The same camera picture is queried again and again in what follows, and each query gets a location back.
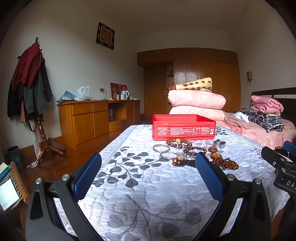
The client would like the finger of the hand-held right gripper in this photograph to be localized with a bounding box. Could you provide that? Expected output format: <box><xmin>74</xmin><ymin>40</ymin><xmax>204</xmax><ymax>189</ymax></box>
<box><xmin>261</xmin><ymin>146</ymin><xmax>292</xmax><ymax>168</ymax></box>
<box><xmin>283</xmin><ymin>140</ymin><xmax>296</xmax><ymax>154</ymax></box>

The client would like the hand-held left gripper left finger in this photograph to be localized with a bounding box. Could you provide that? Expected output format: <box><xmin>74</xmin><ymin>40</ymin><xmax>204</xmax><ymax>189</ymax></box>
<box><xmin>25</xmin><ymin>152</ymin><xmax>103</xmax><ymax>241</ymax></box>

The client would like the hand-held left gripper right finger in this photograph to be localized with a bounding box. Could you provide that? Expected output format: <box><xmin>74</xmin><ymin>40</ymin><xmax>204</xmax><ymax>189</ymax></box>
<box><xmin>195</xmin><ymin>152</ymin><xmax>271</xmax><ymax>241</ymax></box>

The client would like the silver bangle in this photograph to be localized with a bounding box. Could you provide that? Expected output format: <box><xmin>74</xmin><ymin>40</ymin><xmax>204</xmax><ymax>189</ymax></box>
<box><xmin>153</xmin><ymin>144</ymin><xmax>169</xmax><ymax>153</ymax></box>
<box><xmin>159</xmin><ymin>151</ymin><xmax>178</xmax><ymax>159</ymax></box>

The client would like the red tin box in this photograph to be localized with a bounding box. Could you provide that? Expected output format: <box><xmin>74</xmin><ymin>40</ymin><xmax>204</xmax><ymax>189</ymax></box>
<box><xmin>152</xmin><ymin>114</ymin><xmax>216</xmax><ymax>141</ymax></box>

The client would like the bed with pink sheet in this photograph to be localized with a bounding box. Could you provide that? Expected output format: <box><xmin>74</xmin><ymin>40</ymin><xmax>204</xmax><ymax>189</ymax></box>
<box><xmin>217</xmin><ymin>111</ymin><xmax>296</xmax><ymax>150</ymax></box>

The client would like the plaid folded clothing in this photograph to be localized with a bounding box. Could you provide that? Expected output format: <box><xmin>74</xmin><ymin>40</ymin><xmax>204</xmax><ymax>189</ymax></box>
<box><xmin>248</xmin><ymin>113</ymin><xmax>285</xmax><ymax>133</ymax></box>

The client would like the pink folded blanket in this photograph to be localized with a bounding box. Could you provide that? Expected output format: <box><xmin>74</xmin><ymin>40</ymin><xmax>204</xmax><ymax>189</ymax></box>
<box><xmin>251</xmin><ymin>95</ymin><xmax>284</xmax><ymax>115</ymax></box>

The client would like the tan cloth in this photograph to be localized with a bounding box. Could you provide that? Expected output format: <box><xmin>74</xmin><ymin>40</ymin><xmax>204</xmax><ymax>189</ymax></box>
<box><xmin>224</xmin><ymin>115</ymin><xmax>248</xmax><ymax>129</ymax></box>

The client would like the dark wooden headboard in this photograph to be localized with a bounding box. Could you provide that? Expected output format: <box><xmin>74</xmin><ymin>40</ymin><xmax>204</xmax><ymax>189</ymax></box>
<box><xmin>251</xmin><ymin>87</ymin><xmax>296</xmax><ymax>121</ymax></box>

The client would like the wooden sideboard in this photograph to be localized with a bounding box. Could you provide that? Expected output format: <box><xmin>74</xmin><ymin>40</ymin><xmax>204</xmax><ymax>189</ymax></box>
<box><xmin>57</xmin><ymin>100</ymin><xmax>141</xmax><ymax>151</ymax></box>

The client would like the wooden coat rack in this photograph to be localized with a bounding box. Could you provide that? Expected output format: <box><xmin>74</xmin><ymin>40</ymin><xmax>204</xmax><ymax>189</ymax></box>
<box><xmin>35</xmin><ymin>37</ymin><xmax>65</xmax><ymax>165</ymax></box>

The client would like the folded pink quilt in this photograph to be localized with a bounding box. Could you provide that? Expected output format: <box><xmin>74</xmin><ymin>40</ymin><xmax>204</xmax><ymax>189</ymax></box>
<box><xmin>168</xmin><ymin>90</ymin><xmax>226</xmax><ymax>109</ymax></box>
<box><xmin>169</xmin><ymin>105</ymin><xmax>226</xmax><ymax>121</ymax></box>

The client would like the wicker chair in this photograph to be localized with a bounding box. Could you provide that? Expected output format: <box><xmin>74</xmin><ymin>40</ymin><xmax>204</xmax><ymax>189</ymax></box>
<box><xmin>10</xmin><ymin>161</ymin><xmax>31</xmax><ymax>205</ymax></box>

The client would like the blue patterned bin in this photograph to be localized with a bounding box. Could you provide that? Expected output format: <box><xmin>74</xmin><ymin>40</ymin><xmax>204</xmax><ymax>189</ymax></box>
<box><xmin>7</xmin><ymin>146</ymin><xmax>23</xmax><ymax>169</ymax></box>

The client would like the white book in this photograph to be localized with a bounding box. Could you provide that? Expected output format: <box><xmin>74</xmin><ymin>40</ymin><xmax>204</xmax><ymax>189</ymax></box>
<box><xmin>0</xmin><ymin>179</ymin><xmax>21</xmax><ymax>212</ymax></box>

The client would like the blue cloth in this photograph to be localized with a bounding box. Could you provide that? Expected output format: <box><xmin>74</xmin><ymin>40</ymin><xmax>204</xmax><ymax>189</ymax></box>
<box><xmin>57</xmin><ymin>91</ymin><xmax>77</xmax><ymax>103</ymax></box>

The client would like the white plastic bag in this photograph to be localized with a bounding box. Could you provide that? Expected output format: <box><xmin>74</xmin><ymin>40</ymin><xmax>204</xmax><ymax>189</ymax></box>
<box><xmin>75</xmin><ymin>86</ymin><xmax>91</xmax><ymax>101</ymax></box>

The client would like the blue book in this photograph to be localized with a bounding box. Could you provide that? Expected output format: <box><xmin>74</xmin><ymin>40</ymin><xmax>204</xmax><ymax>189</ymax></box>
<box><xmin>0</xmin><ymin>162</ymin><xmax>12</xmax><ymax>183</ymax></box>

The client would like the dark hanging jacket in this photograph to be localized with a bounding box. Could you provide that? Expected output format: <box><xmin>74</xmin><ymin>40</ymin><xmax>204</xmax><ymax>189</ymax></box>
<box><xmin>7</xmin><ymin>56</ymin><xmax>53</xmax><ymax>120</ymax></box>

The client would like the yellow spotted blanket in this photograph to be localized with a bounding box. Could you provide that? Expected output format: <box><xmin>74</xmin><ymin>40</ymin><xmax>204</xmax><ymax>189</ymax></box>
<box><xmin>168</xmin><ymin>77</ymin><xmax>213</xmax><ymax>93</ymax></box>

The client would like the wooden wardrobe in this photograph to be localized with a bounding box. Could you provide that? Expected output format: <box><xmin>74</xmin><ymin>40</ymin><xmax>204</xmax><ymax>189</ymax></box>
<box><xmin>137</xmin><ymin>47</ymin><xmax>241</xmax><ymax>119</ymax></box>

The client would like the red hanging garment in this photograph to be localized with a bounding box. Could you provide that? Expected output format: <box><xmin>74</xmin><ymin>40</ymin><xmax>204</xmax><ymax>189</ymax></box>
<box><xmin>11</xmin><ymin>43</ymin><xmax>43</xmax><ymax>92</ymax></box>

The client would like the amber bead necklace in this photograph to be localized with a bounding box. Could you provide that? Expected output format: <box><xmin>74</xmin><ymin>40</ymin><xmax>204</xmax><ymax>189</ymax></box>
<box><xmin>211</xmin><ymin>156</ymin><xmax>239</xmax><ymax>170</ymax></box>

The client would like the black bead bracelet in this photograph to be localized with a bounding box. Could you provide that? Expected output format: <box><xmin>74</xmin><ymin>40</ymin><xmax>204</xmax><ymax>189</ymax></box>
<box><xmin>172</xmin><ymin>158</ymin><xmax>197</xmax><ymax>168</ymax></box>

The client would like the dark bead bracelet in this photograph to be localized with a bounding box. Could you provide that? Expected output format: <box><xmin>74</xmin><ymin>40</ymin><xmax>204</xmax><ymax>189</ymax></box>
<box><xmin>184</xmin><ymin>145</ymin><xmax>208</xmax><ymax>155</ymax></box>

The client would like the framed wall picture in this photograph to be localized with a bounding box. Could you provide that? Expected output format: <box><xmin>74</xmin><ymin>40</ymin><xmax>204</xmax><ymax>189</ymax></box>
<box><xmin>96</xmin><ymin>22</ymin><xmax>115</xmax><ymax>50</ymax></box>

